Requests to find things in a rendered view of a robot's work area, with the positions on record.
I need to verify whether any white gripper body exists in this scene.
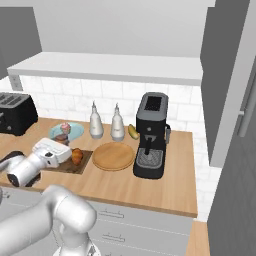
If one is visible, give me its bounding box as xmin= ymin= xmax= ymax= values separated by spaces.
xmin=31 ymin=137 xmax=73 ymax=168

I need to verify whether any golden brown croissant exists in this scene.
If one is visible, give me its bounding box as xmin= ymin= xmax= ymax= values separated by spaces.
xmin=70 ymin=147 xmax=85 ymax=167

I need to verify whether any dark wooden cutting board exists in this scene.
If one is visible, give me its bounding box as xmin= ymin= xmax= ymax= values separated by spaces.
xmin=41 ymin=148 xmax=95 ymax=176

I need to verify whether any round light wooden board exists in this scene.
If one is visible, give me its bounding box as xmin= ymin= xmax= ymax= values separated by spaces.
xmin=91 ymin=141 xmax=136 ymax=173

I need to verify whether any grey tall cabinet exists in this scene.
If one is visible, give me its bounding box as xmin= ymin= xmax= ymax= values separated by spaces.
xmin=199 ymin=0 xmax=256 ymax=170

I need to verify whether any dark grey cabinet door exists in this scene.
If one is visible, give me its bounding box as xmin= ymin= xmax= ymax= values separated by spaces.
xmin=206 ymin=71 xmax=256 ymax=256

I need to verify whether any brown chocolate donut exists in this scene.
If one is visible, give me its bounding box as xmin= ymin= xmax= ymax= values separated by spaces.
xmin=54 ymin=133 xmax=71 ymax=146

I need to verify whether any pink frosted cupcake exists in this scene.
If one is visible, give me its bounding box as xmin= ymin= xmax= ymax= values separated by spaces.
xmin=60 ymin=122 xmax=72 ymax=136

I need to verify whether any light blue plate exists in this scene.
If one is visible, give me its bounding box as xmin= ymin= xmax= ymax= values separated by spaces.
xmin=48 ymin=121 xmax=85 ymax=142

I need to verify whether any white bottle with spout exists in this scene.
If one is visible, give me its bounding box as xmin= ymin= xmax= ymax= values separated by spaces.
xmin=110 ymin=102 xmax=126 ymax=142
xmin=88 ymin=100 xmax=105 ymax=140

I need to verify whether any black toaster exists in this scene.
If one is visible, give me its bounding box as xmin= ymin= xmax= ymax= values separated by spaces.
xmin=0 ymin=92 xmax=40 ymax=137

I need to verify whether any yellow banana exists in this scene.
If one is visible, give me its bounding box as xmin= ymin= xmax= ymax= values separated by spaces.
xmin=127 ymin=123 xmax=141 ymax=141

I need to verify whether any black coffee machine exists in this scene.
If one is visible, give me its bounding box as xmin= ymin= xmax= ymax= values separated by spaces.
xmin=132 ymin=91 xmax=172 ymax=181

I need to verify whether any grey drawer front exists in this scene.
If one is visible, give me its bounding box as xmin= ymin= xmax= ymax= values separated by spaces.
xmin=87 ymin=199 xmax=195 ymax=237
xmin=89 ymin=220 xmax=192 ymax=256

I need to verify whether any grey wall socket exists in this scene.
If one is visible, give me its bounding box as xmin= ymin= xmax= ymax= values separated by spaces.
xmin=9 ymin=74 xmax=24 ymax=92

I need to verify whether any grey drawer handle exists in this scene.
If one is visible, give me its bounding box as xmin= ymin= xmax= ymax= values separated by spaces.
xmin=100 ymin=232 xmax=127 ymax=244
xmin=98 ymin=208 xmax=126 ymax=220

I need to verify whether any dark grey wall cabinet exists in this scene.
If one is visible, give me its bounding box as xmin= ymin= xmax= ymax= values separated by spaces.
xmin=0 ymin=5 xmax=43 ymax=80

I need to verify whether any grey bar door handle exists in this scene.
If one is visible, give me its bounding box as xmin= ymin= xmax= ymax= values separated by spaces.
xmin=237 ymin=71 xmax=256 ymax=139

